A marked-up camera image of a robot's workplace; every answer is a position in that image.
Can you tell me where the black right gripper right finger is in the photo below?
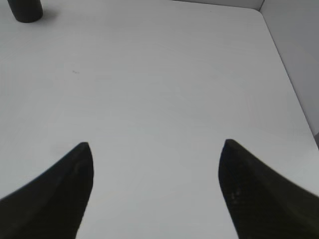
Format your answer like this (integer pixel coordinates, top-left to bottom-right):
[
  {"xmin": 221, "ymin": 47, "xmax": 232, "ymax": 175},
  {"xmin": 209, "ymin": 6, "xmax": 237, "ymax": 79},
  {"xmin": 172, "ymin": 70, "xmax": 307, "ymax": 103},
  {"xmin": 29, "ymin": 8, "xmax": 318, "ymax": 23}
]
[{"xmin": 218, "ymin": 139, "xmax": 319, "ymax": 239}]

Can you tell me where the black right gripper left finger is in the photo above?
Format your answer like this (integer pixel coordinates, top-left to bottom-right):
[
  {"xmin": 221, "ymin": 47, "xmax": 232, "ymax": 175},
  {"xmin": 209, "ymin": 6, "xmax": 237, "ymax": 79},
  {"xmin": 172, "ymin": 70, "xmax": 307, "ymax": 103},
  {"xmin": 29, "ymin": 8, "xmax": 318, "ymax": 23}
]
[{"xmin": 0, "ymin": 142, "xmax": 94, "ymax": 239}]

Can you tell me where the dark red wine bottle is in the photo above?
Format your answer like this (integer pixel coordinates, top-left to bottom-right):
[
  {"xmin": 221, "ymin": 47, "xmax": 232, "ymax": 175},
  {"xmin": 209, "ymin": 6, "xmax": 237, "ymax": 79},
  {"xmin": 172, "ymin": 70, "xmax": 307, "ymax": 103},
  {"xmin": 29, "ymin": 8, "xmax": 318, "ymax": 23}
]
[{"xmin": 8, "ymin": 0, "xmax": 43, "ymax": 23}]

